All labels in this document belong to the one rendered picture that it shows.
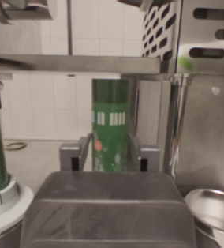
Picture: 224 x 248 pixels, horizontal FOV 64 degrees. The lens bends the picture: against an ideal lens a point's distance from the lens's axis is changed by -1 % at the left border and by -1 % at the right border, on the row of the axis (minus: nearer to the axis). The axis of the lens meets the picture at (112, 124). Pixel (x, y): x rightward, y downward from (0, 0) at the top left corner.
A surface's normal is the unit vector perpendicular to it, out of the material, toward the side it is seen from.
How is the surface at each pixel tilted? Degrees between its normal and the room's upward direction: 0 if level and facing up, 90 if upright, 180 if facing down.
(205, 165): 90
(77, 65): 90
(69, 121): 90
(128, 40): 90
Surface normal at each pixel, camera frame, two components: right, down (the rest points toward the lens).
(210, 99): 0.01, 0.25
